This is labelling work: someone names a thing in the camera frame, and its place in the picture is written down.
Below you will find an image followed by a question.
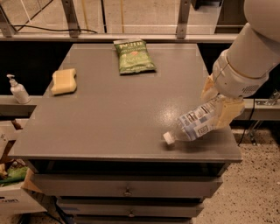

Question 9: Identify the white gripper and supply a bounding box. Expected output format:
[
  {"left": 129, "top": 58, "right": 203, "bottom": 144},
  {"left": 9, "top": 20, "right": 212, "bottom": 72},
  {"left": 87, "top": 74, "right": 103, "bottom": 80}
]
[{"left": 200, "top": 50, "right": 269, "bottom": 129}]

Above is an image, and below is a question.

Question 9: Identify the blue label plastic water bottle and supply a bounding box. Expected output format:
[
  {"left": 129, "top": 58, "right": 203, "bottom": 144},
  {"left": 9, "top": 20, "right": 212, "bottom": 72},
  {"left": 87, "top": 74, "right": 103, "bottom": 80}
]
[{"left": 163, "top": 100, "right": 217, "bottom": 144}]

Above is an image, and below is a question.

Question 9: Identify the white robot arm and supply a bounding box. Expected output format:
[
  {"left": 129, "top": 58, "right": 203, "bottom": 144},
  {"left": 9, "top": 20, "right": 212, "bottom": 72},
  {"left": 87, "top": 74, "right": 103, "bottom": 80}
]
[{"left": 201, "top": 0, "right": 280, "bottom": 130}]

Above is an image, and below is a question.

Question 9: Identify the green jalapeno chip bag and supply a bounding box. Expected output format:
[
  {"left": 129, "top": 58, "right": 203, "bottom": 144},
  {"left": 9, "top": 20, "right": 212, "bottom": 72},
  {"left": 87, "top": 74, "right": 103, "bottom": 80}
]
[{"left": 114, "top": 38, "right": 156, "bottom": 75}]

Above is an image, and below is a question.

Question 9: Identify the white pump dispenser bottle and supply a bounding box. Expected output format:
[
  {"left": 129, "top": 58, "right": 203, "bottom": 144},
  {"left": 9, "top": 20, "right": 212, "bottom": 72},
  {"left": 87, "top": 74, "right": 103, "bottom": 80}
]
[{"left": 7, "top": 74, "right": 31, "bottom": 104}]

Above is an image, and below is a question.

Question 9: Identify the grey drawer cabinet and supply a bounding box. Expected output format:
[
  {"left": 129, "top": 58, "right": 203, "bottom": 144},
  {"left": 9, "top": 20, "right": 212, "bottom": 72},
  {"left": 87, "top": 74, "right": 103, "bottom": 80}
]
[{"left": 10, "top": 44, "right": 242, "bottom": 224}]

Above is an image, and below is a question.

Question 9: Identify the top drawer knob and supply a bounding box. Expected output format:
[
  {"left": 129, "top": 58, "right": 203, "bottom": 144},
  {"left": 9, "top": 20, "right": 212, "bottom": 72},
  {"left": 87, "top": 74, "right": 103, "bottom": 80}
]
[{"left": 123, "top": 187, "right": 132, "bottom": 197}]

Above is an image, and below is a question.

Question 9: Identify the drawer knob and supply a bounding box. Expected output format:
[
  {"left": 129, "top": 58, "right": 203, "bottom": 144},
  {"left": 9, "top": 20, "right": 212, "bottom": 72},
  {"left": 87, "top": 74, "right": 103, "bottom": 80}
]
[
  {"left": 123, "top": 187, "right": 132, "bottom": 197},
  {"left": 128, "top": 210, "right": 135, "bottom": 218}
]

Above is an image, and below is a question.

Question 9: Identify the yellow sponge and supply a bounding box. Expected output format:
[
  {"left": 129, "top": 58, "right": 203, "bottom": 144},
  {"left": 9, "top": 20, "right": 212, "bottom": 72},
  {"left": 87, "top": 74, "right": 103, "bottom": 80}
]
[{"left": 51, "top": 68, "right": 77, "bottom": 95}]

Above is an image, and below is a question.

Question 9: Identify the white cardboard box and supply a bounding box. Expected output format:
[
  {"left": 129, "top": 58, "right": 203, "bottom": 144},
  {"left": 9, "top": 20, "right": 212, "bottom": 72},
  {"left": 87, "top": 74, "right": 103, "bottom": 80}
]
[{"left": 0, "top": 159, "right": 46, "bottom": 215}]

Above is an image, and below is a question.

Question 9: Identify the metal railing frame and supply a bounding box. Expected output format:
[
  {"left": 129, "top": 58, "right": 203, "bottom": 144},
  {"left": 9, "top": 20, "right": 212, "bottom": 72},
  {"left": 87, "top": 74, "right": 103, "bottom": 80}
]
[{"left": 0, "top": 0, "right": 246, "bottom": 43}]

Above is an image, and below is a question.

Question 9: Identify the black cable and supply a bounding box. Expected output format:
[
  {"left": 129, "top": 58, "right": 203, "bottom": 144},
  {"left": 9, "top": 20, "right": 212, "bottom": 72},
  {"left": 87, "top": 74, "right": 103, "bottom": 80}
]
[{"left": 11, "top": 24, "right": 99, "bottom": 34}]

